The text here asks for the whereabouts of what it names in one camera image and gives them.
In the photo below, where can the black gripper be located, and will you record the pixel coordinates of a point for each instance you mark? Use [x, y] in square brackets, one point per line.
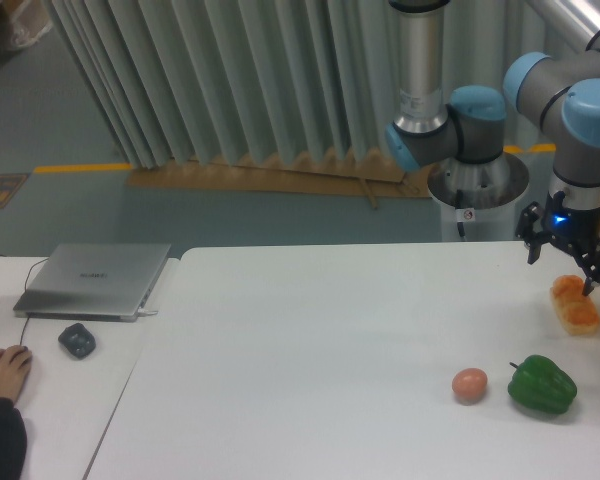
[580, 228]

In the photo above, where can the orange glazed bread loaf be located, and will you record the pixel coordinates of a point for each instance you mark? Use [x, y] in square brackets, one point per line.
[576, 312]

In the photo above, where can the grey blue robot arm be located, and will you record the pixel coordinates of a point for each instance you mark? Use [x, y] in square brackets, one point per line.
[559, 97]

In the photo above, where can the black sleeved forearm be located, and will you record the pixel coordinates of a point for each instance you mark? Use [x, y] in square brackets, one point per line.
[13, 441]

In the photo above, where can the person's hand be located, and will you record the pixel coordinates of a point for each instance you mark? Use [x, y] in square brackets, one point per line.
[14, 371]

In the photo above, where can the green bell pepper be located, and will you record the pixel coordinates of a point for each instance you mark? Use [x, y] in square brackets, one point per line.
[540, 384]

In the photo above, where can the brown egg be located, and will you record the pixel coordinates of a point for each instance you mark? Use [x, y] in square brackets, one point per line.
[469, 385]

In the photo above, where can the flat brown cardboard sheet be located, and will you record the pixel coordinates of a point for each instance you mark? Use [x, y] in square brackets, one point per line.
[374, 177]

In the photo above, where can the pale green pleated curtain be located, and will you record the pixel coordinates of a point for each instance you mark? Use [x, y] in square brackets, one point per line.
[291, 84]

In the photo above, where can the silver closed laptop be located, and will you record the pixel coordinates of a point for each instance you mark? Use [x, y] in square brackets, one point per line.
[89, 281]

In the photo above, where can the dark grey control puck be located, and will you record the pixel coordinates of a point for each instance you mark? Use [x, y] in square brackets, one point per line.
[78, 341]

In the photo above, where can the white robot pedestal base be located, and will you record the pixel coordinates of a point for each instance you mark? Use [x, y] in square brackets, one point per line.
[477, 202]

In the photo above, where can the white laptop cable plug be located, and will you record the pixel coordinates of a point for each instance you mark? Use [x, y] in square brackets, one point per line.
[148, 309]

